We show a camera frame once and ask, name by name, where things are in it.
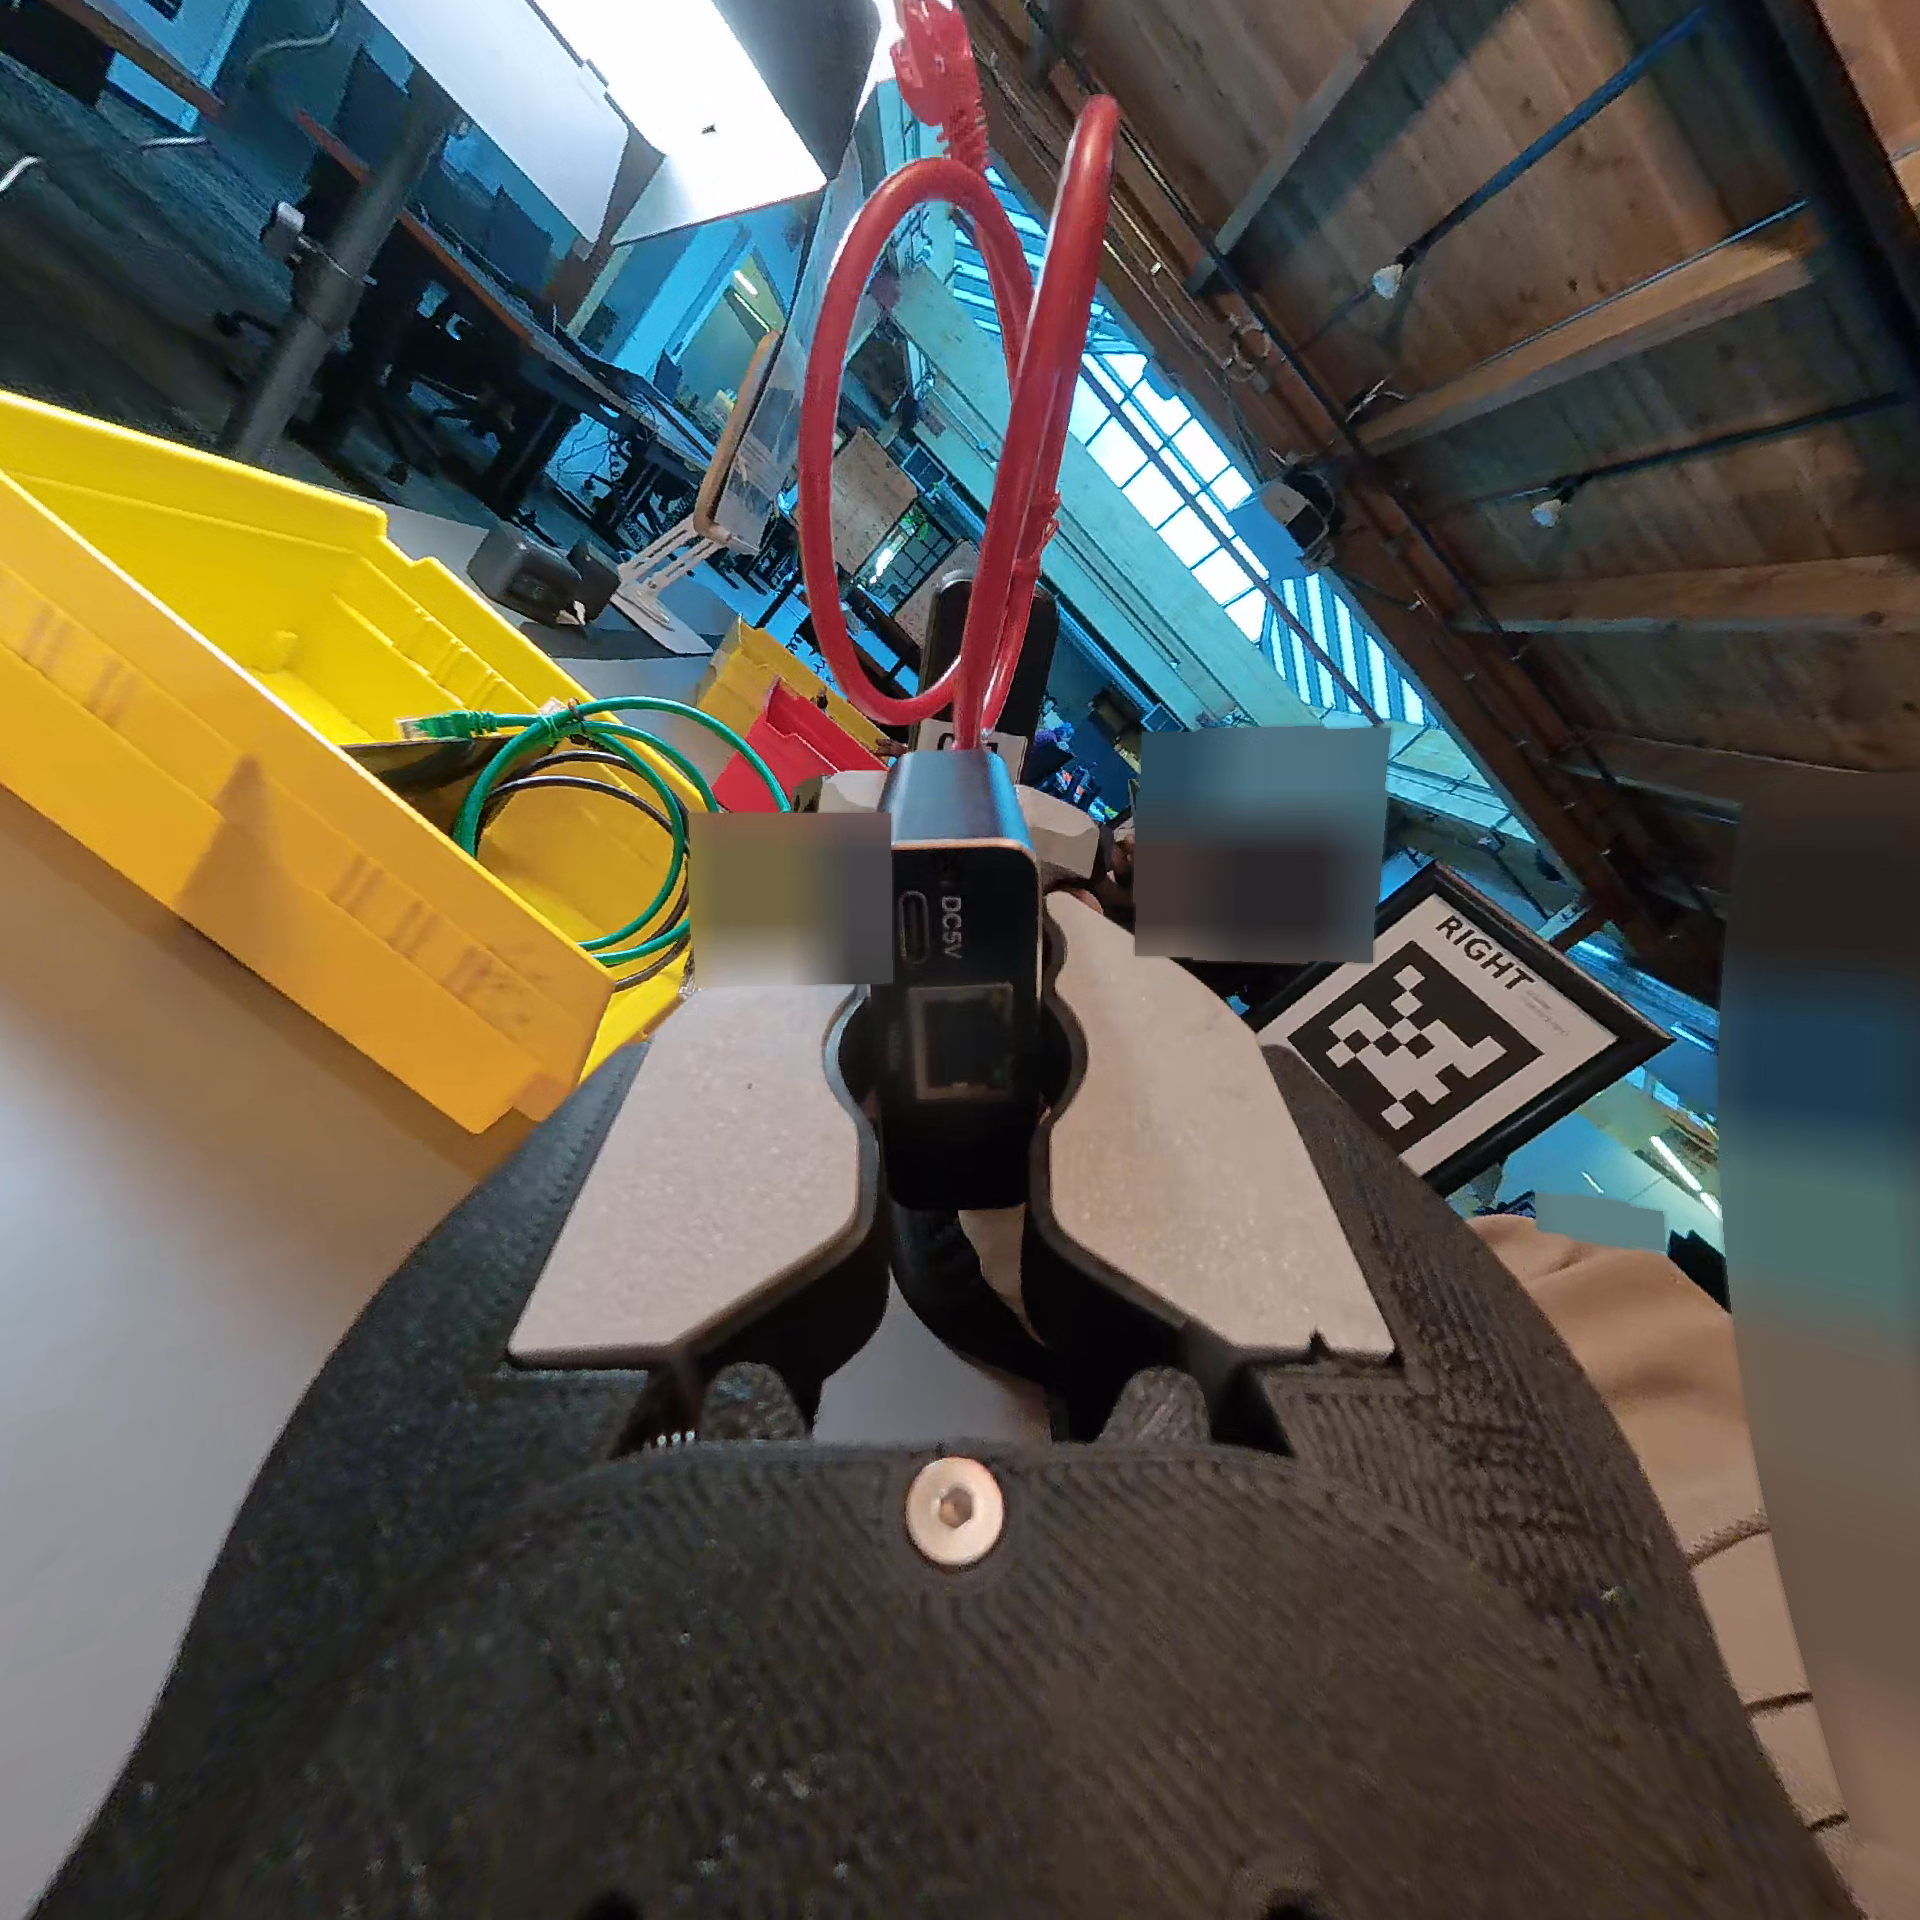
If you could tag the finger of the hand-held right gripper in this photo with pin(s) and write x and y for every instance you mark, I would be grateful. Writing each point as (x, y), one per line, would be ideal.
(858, 792)
(1068, 839)

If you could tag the framed black white marker sign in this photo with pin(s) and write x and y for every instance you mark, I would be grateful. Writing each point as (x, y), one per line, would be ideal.
(1442, 1037)

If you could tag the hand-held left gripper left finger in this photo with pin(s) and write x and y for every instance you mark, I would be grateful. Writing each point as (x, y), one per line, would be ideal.
(705, 1186)

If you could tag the black bin divider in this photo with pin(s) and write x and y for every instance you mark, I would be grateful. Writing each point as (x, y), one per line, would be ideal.
(406, 763)

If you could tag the yellow storage bin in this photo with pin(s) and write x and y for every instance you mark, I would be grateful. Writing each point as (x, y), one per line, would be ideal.
(758, 662)
(226, 676)

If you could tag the grey light stand pole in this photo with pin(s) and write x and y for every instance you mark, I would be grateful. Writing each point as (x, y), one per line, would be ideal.
(339, 254)

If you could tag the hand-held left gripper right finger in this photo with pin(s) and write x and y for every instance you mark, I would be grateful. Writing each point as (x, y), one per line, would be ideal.
(1202, 1171)

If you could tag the studio softbox light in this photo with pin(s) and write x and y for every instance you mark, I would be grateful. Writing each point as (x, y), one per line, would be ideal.
(721, 90)

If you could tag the person's beige hoodie torso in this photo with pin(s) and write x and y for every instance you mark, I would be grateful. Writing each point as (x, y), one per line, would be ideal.
(1622, 1350)

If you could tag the small black box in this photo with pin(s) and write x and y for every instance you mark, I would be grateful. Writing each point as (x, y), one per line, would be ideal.
(533, 567)

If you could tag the black ethernet splitter adapter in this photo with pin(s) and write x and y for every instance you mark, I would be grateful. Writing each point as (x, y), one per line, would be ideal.
(961, 1156)

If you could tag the red storage bin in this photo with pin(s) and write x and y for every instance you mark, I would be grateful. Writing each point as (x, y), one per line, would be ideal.
(780, 751)

